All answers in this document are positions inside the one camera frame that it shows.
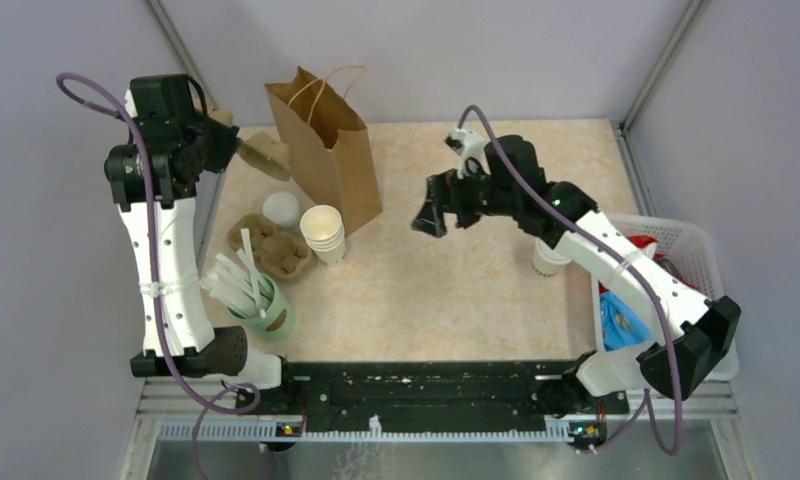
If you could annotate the red snack packet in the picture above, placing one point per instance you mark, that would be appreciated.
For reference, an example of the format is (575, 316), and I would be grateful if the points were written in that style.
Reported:
(645, 248)

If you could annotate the stack of cardboard cup carriers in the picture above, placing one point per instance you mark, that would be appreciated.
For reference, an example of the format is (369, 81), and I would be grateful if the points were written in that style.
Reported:
(284, 255)

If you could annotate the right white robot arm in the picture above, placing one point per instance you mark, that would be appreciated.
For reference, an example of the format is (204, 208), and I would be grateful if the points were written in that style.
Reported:
(690, 333)

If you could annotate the brown cardboard cup carrier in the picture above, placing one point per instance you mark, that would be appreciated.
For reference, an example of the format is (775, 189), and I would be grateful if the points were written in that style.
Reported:
(260, 151)

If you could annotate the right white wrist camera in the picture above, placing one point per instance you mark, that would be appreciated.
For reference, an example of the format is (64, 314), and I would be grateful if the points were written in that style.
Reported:
(469, 146)

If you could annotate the brown paper bag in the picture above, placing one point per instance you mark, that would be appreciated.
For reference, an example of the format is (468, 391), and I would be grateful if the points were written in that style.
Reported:
(331, 157)

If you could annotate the stack of white lids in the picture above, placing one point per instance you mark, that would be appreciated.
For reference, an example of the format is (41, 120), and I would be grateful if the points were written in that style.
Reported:
(283, 209)

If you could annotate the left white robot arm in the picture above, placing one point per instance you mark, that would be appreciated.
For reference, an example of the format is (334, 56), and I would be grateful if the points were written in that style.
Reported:
(176, 321)

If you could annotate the blue snack packet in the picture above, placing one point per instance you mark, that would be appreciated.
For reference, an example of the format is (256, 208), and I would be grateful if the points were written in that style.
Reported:
(620, 326)

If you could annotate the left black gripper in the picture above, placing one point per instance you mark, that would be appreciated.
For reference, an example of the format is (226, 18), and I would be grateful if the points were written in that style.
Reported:
(226, 143)

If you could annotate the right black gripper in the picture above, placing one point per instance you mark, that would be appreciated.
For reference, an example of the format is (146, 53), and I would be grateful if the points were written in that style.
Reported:
(443, 190)

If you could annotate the white plastic basket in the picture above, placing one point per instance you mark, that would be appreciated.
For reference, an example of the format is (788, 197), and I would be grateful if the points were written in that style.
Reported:
(685, 251)

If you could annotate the stack of white paper cups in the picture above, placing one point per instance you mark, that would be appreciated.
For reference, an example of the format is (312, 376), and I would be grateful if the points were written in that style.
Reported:
(324, 232)

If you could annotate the white paper coffee cup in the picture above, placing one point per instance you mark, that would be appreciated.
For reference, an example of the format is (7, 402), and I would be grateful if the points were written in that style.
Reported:
(546, 262)

